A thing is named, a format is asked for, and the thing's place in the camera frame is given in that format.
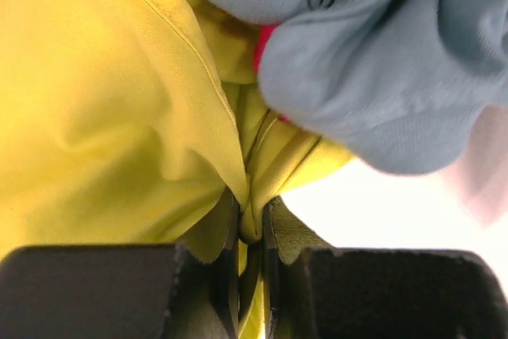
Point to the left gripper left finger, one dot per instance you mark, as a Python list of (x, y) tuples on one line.
[(185, 289)]

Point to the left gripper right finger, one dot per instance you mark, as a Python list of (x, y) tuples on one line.
[(314, 290)]

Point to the yellow-green cloth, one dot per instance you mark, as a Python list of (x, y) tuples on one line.
[(131, 121)]

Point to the light blue cloth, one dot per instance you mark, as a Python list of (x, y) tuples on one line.
[(400, 83)]

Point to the pink red cloth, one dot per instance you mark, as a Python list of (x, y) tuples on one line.
[(265, 34)]

